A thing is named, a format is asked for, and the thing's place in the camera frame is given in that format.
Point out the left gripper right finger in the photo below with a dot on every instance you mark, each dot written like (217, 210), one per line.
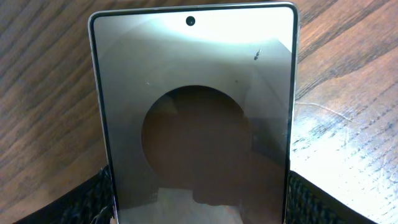
(309, 204)

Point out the Galaxy smartphone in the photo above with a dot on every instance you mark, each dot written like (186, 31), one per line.
(196, 106)

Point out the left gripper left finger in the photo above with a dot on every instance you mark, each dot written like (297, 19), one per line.
(92, 202)

